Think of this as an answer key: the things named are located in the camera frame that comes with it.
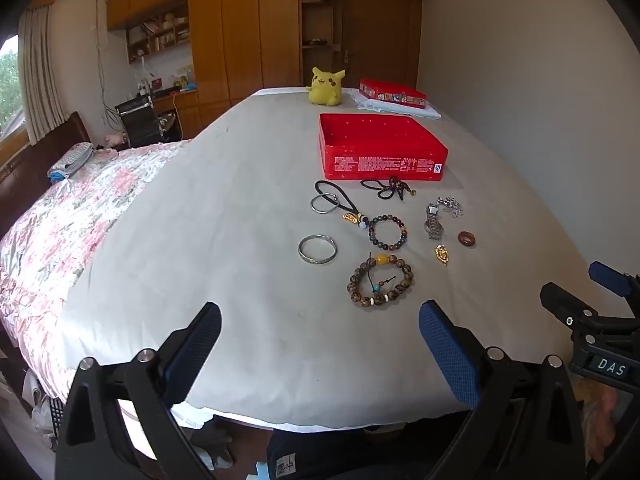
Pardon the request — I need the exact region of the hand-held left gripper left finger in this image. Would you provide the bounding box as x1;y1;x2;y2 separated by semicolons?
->
55;301;223;480

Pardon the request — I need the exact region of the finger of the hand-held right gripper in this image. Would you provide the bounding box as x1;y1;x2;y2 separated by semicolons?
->
588;260;640;301
539;282;603;332

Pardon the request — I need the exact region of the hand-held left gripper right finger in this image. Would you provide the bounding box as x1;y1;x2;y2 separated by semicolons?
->
419;300;586;480

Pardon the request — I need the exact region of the wooden bead bracelet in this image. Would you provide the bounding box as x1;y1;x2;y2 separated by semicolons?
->
346;252;416;312

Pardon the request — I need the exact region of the silver wristwatch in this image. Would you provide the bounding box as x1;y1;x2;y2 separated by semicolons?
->
425;199;447;241

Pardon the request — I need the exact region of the dark bead bracelet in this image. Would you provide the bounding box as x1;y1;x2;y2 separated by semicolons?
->
368;214;408;252

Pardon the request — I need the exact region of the silver chain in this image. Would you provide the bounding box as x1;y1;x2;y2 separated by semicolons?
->
436;195;465;219

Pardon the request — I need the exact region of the wide engraved silver bangle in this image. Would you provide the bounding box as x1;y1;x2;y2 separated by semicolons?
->
298;234;339;265

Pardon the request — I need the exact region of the thin silver bangle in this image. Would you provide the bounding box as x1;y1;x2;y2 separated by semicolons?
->
310;192;338;215

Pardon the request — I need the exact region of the person's right hand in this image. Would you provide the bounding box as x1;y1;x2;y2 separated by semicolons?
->
572;377;623;466

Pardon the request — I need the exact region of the dark cloth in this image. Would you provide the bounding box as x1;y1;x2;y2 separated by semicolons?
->
265;422;468;480

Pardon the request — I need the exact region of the floral quilt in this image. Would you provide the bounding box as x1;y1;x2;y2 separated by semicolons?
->
0;140;188;401

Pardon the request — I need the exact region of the grey folded cloth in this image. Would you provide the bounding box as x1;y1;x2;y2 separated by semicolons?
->
47;142;96;182

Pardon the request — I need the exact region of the black chair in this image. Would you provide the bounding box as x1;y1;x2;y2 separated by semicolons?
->
114;97;176;150

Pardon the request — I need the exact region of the wooden desk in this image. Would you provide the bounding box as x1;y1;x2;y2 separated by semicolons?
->
116;85;202;141

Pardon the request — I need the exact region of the white folded cloth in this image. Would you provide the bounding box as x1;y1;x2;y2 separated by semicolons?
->
350;87;443;121

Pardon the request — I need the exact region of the dark wooden headboard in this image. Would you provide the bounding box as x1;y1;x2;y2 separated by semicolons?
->
0;111;92;241

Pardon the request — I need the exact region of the red picture-printed tin box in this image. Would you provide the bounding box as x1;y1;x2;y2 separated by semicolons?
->
358;78;427;110

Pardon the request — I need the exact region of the yellow plush toy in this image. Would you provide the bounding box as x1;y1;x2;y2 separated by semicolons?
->
307;66;347;107

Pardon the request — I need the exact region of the beige curtain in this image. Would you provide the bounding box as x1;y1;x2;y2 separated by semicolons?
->
18;2;66;147

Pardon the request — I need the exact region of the wooden bookshelf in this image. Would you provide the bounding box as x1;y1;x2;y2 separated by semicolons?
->
125;2;192;65

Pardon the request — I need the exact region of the window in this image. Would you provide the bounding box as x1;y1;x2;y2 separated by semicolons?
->
0;35;30;161

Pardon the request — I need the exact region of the wooden wardrobe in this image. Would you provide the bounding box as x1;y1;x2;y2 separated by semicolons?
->
106;0;443;133

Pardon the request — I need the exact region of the wooden door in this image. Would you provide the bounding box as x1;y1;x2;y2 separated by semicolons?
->
334;0;423;92

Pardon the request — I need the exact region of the wooden niche shelf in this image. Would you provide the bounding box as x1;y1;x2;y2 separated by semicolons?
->
300;0;337;88

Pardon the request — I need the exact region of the dark bead necklace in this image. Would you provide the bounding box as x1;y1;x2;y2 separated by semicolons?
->
360;176;418;201

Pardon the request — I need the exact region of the black cord gold charm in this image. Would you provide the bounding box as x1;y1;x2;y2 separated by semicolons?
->
314;180;369;227

